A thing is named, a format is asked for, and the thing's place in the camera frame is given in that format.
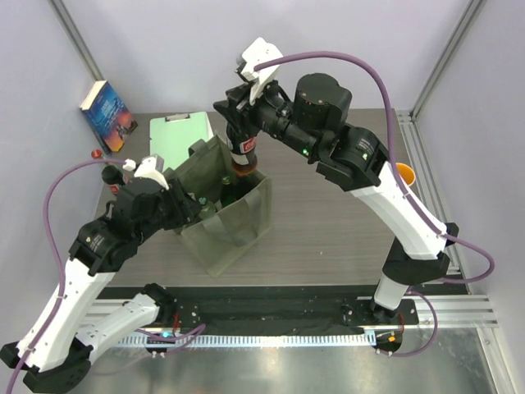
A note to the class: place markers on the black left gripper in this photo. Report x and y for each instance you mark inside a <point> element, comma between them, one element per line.
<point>185,208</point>

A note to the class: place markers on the slotted cable duct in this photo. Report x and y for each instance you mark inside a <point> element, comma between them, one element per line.
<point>137,340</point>

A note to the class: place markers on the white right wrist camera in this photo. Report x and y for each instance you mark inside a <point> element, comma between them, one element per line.
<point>249,66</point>

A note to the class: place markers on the small cola bottle red cap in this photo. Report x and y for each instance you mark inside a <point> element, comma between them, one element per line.
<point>244,160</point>

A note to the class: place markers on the green clipboard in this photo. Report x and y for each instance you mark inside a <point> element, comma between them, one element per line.
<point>171,136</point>

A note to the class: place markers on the white mug orange inside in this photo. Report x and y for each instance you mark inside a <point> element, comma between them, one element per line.
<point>406,173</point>

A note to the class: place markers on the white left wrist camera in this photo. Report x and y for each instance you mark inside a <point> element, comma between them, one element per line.
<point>150,167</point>

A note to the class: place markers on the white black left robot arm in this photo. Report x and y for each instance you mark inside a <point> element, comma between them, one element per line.
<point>57,353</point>

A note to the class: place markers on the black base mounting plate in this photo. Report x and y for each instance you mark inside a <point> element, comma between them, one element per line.
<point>304,316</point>

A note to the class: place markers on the green glass bottle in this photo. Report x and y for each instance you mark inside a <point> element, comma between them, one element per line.
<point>228,191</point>

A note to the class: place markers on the tall cola bottle red cap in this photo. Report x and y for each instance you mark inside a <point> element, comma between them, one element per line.
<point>244,185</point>

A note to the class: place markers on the clear glass bottle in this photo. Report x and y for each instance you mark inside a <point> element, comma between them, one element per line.
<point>207,209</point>

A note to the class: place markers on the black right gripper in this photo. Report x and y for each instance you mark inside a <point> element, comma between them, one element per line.
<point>239,112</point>

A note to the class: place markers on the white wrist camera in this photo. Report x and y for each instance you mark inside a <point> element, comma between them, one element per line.
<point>150,167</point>
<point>249,66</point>

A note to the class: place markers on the olive green canvas bag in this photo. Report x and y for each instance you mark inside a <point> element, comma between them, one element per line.
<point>220,241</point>

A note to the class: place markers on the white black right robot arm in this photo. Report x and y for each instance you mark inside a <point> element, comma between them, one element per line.
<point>353,158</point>

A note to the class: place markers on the blue paperback book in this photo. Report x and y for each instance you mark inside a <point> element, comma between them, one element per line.
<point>108,116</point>

